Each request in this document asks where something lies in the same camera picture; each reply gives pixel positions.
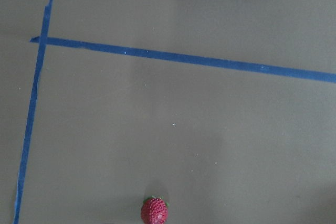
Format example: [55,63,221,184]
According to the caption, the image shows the red strawberry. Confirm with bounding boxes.
[140,196,169,224]

